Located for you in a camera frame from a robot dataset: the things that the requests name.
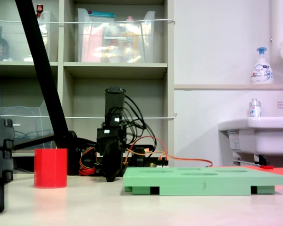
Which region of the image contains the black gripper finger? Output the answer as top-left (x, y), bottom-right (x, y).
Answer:
top-left (102, 141), bottom-right (125, 183)

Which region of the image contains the red octagonal pillar block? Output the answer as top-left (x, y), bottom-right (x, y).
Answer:
top-left (33, 148), bottom-right (68, 189)

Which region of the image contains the beige shelf unit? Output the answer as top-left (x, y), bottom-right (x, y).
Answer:
top-left (0, 0), bottom-right (175, 165)

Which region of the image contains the green shape sorter board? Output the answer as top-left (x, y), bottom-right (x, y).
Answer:
top-left (123, 166), bottom-right (283, 196)

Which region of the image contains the yellow detergent bottle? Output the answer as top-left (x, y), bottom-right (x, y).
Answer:
top-left (122, 16), bottom-right (139, 63)

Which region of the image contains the clear bin with supplies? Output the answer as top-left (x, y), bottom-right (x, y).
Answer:
top-left (77, 8), bottom-right (156, 64)

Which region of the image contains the black notched tripod leg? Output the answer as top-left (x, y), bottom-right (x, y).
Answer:
top-left (0, 0), bottom-right (15, 214)

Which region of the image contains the zip bag blue top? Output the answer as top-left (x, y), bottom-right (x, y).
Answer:
top-left (88, 11), bottom-right (116, 63)

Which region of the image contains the clear plastic bin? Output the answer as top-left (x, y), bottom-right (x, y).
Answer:
top-left (0, 11), bottom-right (51, 62)

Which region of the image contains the dark glass bottle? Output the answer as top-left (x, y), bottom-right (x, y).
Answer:
top-left (0, 25), bottom-right (10, 62)

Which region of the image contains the small clear bottle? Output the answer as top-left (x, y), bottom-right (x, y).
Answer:
top-left (249, 98), bottom-right (262, 118)

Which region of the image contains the bottle with red cap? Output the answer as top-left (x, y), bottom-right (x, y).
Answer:
top-left (35, 4), bottom-right (44, 19)

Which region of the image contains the white sink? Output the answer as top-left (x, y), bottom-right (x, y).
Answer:
top-left (218, 116), bottom-right (283, 165)

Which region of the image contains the white foam soap bottle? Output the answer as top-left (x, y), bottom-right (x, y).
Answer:
top-left (250, 47), bottom-right (274, 85)

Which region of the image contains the red orange wire bundle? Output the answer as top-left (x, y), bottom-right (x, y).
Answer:
top-left (79, 146), bottom-right (97, 177)

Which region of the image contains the white cord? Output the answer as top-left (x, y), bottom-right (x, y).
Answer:
top-left (0, 113), bottom-right (178, 120)
top-left (0, 19), bottom-right (176, 25)

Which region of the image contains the black elbow cable loop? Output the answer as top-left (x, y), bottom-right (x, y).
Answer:
top-left (121, 94), bottom-right (158, 151)

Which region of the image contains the orange wire loop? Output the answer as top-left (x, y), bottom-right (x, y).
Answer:
top-left (126, 136), bottom-right (214, 168)

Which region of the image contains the clear bin with cables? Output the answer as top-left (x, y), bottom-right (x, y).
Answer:
top-left (0, 100), bottom-right (56, 151)

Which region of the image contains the blue cable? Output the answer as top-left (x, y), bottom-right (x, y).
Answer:
top-left (0, 105), bottom-right (42, 144)

